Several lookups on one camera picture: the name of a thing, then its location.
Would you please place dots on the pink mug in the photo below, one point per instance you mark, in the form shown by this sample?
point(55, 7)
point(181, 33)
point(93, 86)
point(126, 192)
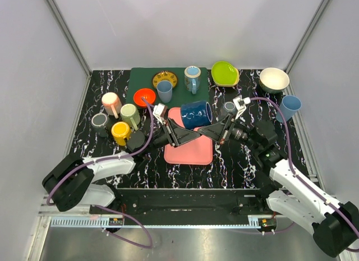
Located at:
point(112, 104)

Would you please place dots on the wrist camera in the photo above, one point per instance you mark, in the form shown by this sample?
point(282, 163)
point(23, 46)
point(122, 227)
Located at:
point(159, 111)
point(241, 103)

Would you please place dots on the dark grey mug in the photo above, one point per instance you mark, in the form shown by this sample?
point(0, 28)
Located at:
point(99, 123)

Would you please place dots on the dark blue speckled mug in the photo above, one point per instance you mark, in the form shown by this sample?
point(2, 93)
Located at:
point(196, 114)

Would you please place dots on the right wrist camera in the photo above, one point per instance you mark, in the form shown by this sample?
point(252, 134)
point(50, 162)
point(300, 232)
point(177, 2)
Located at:
point(241, 103)

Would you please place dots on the orange bowl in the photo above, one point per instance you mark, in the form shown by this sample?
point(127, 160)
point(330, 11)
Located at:
point(144, 94)

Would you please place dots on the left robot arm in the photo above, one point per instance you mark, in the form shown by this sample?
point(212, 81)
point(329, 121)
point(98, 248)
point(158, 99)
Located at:
point(73, 180)

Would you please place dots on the lime green plate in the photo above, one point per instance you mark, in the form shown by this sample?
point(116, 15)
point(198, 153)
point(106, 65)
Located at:
point(220, 65)

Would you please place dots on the light blue plastic cup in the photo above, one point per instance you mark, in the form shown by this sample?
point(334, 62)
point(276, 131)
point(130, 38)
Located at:
point(289, 106)

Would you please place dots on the light blue cup on mat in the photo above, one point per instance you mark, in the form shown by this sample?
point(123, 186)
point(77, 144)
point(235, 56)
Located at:
point(164, 89)

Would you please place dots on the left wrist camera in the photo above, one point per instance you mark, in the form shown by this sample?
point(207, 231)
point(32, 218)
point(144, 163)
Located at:
point(159, 111)

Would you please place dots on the dark green mat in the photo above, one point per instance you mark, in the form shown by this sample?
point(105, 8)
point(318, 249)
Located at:
point(141, 77)

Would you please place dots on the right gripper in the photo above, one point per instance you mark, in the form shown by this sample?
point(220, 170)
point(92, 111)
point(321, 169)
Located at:
point(218, 131)

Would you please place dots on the grey mug white inside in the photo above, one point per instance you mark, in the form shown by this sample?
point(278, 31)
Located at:
point(227, 108)

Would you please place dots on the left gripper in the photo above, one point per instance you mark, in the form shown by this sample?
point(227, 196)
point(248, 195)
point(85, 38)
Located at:
point(170, 132)

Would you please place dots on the yellow patterned saucer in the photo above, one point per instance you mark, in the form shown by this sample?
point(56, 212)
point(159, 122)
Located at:
point(165, 75)

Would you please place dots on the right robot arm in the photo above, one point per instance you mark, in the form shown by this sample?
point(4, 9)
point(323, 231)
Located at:
point(287, 191)

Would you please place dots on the white and olive bowl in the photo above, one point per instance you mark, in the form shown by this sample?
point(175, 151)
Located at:
point(273, 80)

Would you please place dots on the yellow mug black handle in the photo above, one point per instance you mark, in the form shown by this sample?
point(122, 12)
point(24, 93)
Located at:
point(121, 133)

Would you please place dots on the yellow plate under green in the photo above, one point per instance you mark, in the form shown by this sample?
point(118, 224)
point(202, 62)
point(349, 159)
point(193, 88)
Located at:
point(227, 78)

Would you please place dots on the light blue patterned mug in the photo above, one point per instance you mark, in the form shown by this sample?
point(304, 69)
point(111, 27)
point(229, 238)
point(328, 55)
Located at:
point(192, 78)

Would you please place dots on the pale green mug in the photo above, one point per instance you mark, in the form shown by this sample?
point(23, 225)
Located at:
point(130, 115)

